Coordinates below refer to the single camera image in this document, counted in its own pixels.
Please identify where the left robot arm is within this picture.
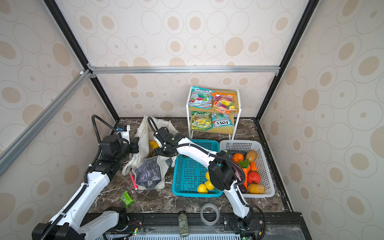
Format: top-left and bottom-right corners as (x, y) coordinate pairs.
(32, 135), (139, 240)

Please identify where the white plastic basket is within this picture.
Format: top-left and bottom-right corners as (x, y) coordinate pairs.
(220, 140), (275, 198)

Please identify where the red toy pepper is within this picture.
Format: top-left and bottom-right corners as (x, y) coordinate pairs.
(247, 171), (261, 184)

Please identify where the white wire shelf rack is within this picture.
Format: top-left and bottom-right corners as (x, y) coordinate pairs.
(186, 87), (242, 140)

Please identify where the yellow toy mango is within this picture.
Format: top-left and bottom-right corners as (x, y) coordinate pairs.
(248, 184), (265, 194)

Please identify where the toy carrot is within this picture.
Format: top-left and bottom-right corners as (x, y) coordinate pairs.
(239, 159), (251, 190)

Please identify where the teal plastic basket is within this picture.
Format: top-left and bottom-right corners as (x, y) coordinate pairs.
(172, 155), (223, 198)

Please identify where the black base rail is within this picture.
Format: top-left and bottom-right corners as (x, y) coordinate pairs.
(52, 211), (313, 240)

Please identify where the toy tomato orange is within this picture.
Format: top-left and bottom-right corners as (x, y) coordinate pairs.
(232, 153), (244, 164)

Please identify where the aluminium frame bar left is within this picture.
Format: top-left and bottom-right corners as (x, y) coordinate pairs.
(1, 70), (91, 175)

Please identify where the yellow lemon right lower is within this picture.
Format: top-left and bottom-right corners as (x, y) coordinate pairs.
(205, 180), (215, 191)

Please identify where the green lemon candy bag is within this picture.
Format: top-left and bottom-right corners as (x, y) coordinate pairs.
(191, 112), (212, 131)

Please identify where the aluminium frame bar back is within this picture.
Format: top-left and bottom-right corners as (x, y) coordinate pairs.
(90, 66), (280, 74)

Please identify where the white canvas grocery bag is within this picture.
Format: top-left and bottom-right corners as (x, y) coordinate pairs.
(122, 116), (177, 190)

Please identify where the yellow toy pear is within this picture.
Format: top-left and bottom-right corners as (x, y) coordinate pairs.
(150, 141), (159, 151)

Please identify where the toy potato brown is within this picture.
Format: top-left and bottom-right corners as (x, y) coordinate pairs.
(246, 150), (258, 162)

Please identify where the teal mint candy bag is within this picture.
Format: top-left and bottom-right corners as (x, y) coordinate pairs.
(189, 87), (214, 109)

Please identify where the clear tape roll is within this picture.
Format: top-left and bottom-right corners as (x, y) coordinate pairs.
(200, 203), (220, 226)

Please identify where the green small packet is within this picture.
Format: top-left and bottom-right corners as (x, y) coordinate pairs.
(120, 191), (135, 208)

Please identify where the pink marker pen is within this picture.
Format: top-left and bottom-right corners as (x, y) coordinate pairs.
(129, 171), (138, 191)

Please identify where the teal Fox's candy bag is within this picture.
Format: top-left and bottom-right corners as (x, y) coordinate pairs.
(212, 113), (233, 129)

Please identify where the aluminium frame bar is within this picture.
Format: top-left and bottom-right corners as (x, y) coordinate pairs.
(1, 70), (91, 175)
(90, 66), (280, 74)

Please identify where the yellow lemon bottom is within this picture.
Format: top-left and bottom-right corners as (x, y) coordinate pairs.
(197, 184), (208, 194)

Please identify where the orange fruit candy bag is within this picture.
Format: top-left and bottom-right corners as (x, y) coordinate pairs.
(212, 93), (237, 114)

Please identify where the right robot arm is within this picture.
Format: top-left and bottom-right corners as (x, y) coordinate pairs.
(150, 126), (254, 230)

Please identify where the spice jar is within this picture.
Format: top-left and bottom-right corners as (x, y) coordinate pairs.
(178, 211), (189, 238)

